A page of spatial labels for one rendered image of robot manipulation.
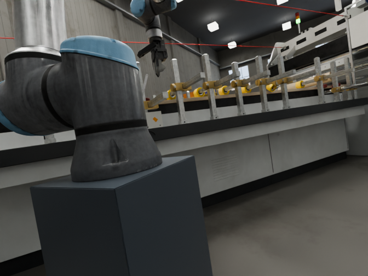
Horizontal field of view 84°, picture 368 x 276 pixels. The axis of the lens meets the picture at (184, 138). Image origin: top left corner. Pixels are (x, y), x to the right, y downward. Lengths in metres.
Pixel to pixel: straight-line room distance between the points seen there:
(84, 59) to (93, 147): 0.16
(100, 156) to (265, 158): 1.82
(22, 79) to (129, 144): 0.28
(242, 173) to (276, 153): 0.46
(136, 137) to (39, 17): 0.37
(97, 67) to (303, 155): 2.30
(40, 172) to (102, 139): 0.89
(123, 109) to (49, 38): 0.28
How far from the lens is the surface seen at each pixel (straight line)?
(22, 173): 1.29
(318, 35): 3.77
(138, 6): 1.24
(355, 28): 3.20
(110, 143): 0.40
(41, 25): 0.62
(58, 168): 1.26
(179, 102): 1.36
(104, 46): 0.44
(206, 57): 1.54
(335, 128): 2.99
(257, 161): 2.02
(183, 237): 0.47
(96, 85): 0.42
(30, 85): 0.53
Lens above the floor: 0.67
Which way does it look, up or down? 3 degrees down
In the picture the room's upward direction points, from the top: 9 degrees counter-clockwise
